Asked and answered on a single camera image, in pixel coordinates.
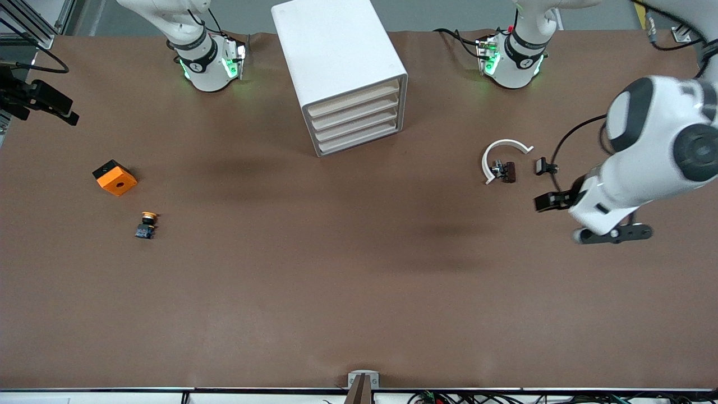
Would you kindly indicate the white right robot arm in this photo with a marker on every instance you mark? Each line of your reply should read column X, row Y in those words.
column 202, row 73

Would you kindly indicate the brown wooden post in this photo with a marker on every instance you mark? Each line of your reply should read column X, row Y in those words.
column 360, row 393

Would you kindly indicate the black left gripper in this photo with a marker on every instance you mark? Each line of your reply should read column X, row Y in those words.
column 573, row 191

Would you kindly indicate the small black clip component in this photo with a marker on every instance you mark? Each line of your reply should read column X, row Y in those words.
column 541, row 165

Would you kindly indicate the brown table cover sheet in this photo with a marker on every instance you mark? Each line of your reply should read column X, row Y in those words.
column 359, row 269

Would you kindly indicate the yellow cap push button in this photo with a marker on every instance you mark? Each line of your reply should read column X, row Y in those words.
column 146, row 227

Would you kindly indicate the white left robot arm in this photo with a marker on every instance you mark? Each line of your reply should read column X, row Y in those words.
column 650, row 163

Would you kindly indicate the white drawer cabinet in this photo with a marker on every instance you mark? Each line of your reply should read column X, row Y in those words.
column 331, row 50

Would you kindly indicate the grey metal bracket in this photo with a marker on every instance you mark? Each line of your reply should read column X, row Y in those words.
column 352, row 380

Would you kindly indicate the white curved plastic piece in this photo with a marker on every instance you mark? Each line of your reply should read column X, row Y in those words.
column 486, row 159

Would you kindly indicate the beige cabinet drawer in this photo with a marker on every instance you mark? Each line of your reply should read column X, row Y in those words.
column 359, row 125
column 353, row 99
column 359, row 139
column 356, row 113

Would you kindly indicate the black table edge strip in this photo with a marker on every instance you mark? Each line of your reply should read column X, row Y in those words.
column 112, row 389

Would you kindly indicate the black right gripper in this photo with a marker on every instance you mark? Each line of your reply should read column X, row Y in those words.
column 27, row 95

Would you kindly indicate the small aluminium corner bracket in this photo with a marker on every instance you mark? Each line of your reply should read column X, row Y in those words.
column 683, row 36

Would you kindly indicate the small brown electrical component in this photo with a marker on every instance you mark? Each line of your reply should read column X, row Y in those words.
column 508, row 171

